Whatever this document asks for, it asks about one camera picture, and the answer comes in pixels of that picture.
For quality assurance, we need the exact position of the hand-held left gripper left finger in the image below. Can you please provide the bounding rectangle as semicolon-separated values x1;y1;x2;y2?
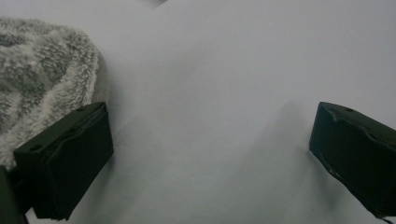
12;102;115;221

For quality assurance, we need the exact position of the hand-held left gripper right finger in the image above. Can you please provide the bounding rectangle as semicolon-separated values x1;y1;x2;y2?
308;101;396;218

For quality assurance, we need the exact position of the grey fuzzy striped sock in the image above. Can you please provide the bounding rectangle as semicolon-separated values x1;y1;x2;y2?
0;17;103;171

